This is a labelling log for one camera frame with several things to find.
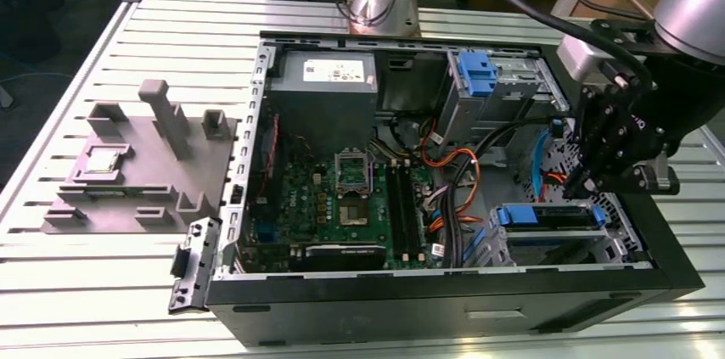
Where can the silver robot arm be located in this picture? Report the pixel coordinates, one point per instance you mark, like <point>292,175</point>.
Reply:
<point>385,7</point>

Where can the light grey camera box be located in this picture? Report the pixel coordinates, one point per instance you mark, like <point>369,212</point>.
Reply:
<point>584,57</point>

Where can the black PC case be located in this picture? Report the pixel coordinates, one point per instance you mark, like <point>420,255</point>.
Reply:
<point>397,312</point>

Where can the metal disk bay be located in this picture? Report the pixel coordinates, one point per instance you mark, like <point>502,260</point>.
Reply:
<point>552,233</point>

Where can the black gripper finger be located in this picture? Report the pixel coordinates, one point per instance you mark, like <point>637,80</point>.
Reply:
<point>592,130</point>
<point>635,178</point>

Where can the silver CPU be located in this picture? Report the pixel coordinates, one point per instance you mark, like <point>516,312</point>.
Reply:
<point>102,161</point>

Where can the green RAM stick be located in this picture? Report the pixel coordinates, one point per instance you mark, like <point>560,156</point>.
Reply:
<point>131,193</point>

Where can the grey power supply unit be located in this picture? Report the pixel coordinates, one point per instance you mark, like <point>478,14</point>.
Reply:
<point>324,113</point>

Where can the black graphics card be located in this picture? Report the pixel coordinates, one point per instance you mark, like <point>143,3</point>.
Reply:
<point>346,258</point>

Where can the metal locking lever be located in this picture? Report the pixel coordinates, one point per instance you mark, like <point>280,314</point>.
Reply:
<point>372,176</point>

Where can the blue drive latch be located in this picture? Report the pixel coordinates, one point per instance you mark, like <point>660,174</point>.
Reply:
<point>478,74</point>

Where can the green motherboard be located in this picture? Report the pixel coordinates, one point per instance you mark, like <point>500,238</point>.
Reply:
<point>306,206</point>

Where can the grey parts rack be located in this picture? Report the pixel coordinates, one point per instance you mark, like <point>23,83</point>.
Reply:
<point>147,181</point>

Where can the CPU socket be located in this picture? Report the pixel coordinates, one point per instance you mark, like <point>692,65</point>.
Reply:
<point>357,214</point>

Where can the grey case side bracket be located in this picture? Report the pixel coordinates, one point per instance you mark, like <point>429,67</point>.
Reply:
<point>198,265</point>

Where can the metal optical drive cage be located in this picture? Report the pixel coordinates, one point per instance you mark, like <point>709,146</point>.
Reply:
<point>465,121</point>

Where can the hard disk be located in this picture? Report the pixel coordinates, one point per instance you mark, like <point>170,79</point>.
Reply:
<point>517,217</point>

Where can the black office chair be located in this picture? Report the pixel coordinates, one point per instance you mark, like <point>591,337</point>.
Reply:
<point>28,15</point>

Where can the black RAM slot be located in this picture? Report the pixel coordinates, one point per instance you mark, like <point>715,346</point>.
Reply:
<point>414,214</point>
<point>398,210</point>

